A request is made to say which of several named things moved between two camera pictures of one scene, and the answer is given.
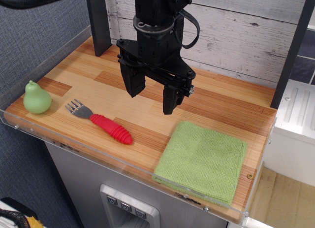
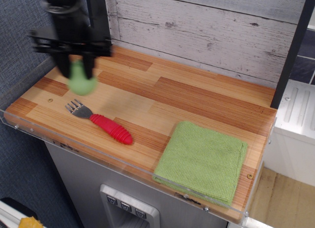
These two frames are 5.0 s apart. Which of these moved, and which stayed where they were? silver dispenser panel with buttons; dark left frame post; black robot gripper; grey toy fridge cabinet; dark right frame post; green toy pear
Moved: black robot gripper; green toy pear
Stayed: dark right frame post; silver dispenser panel with buttons; grey toy fridge cabinet; dark left frame post
